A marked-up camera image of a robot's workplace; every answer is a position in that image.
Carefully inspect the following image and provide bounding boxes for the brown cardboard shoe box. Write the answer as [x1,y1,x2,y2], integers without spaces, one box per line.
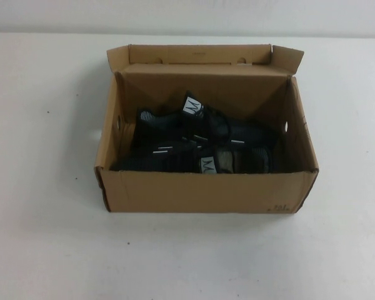
[93,43,320,215]

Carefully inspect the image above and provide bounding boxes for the black knit sneaker white stripes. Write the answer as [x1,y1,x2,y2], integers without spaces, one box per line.
[134,89,278,151]
[109,140,273,174]

